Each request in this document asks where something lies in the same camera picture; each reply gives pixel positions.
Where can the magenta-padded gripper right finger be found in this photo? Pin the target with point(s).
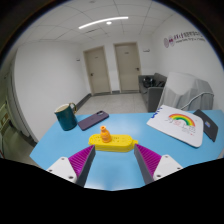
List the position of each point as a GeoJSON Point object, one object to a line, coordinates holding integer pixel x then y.
{"type": "Point", "coordinates": [150, 161]}

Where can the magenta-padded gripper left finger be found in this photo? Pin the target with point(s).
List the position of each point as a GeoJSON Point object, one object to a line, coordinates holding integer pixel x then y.
{"type": "Point", "coordinates": [80, 161]}

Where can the yellow power strip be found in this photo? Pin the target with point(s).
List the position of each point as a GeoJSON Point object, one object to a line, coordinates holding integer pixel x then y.
{"type": "Point", "coordinates": [120, 145]}

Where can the purple smartphone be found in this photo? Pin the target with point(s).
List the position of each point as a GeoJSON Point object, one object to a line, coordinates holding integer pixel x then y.
{"type": "Point", "coordinates": [92, 120]}

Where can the white rainbow-print bag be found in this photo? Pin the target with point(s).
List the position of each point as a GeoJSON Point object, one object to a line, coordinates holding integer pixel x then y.
{"type": "Point", "coordinates": [178, 128]}

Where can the teal mug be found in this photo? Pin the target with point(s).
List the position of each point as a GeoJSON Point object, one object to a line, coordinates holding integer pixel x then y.
{"type": "Point", "coordinates": [66, 118]}

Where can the grey sofa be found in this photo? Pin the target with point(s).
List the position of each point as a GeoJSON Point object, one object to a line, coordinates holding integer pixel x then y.
{"type": "Point", "coordinates": [153, 96]}

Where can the dark grey flat pad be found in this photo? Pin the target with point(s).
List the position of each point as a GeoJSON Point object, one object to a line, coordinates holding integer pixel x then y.
{"type": "Point", "coordinates": [207, 125]}

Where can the black bag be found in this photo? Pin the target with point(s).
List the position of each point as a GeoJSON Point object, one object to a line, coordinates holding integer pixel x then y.
{"type": "Point", "coordinates": [148, 81]}

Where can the grey cloth-covered object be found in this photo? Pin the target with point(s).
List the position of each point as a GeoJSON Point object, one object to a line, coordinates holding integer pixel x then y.
{"type": "Point", "coordinates": [186, 90]}

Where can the beige door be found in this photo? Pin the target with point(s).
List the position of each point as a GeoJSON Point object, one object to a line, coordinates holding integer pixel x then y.
{"type": "Point", "coordinates": [128, 66]}
{"type": "Point", "coordinates": [97, 71]}

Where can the small round ceiling light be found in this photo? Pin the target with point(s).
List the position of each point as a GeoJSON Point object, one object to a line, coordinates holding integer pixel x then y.
{"type": "Point", "coordinates": [109, 23]}

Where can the long ceiling light strip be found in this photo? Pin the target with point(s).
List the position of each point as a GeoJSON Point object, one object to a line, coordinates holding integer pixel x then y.
{"type": "Point", "coordinates": [101, 21]}

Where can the wall sign lettering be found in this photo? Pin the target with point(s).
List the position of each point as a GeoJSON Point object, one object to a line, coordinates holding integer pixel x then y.
{"type": "Point", "coordinates": [183, 39]}

